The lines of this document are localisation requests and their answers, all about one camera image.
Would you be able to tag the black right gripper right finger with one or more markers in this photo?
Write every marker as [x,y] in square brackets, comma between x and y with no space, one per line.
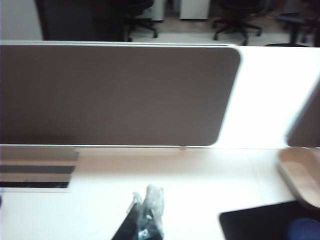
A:
[152,215]

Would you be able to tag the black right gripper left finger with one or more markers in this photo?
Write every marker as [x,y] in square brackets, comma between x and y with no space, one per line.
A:
[127,225]

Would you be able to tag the black mouse pad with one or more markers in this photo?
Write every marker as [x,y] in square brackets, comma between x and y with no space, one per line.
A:
[257,222]

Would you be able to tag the brown desk divider panel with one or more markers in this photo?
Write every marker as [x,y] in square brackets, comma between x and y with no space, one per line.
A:
[112,95]

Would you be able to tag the blue round object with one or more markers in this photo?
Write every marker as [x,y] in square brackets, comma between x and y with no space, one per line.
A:
[305,230]

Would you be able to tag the beige plastic tray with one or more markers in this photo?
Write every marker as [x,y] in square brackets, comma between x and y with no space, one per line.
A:
[300,172]

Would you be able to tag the black office chair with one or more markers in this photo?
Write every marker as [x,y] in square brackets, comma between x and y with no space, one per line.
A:
[140,23]
[297,25]
[237,25]

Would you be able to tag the white pedestal cabinet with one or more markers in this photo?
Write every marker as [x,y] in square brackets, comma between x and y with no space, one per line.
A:
[158,10]
[194,10]

